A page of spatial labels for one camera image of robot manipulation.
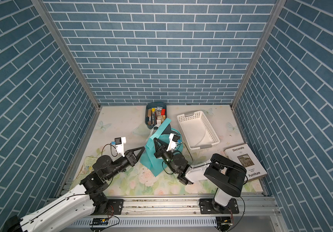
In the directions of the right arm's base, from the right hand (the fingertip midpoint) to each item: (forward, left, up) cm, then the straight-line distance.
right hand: (155, 140), depth 75 cm
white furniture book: (+5, -52, -18) cm, 55 cm away
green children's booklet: (-11, +42, -21) cm, 49 cm away
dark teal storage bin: (+36, +7, -18) cm, 41 cm away
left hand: (-7, +2, +2) cm, 8 cm away
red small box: (+39, +2, -19) cm, 43 cm away
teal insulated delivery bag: (-8, +3, -4) cm, 9 cm away
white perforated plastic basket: (+22, -25, -22) cm, 40 cm away
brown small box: (+35, +12, -18) cm, 41 cm away
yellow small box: (+40, +10, -18) cm, 45 cm away
